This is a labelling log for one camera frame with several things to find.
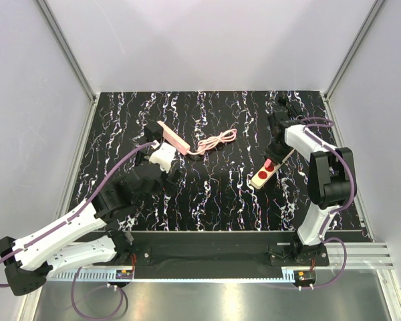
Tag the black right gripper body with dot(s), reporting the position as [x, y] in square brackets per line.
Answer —
[277, 152]

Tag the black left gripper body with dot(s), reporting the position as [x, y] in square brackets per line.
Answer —
[170, 185]

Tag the beige red power strip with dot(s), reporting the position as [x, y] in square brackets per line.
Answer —
[262, 176]

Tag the pink power strip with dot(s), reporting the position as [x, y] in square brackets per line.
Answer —
[173, 139]

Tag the pink square socket adapter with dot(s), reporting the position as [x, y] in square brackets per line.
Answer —
[268, 164]

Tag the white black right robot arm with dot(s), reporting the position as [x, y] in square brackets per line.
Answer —
[331, 179]

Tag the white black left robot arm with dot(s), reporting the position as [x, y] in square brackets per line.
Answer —
[88, 234]

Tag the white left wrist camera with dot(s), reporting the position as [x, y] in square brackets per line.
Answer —
[163, 157]

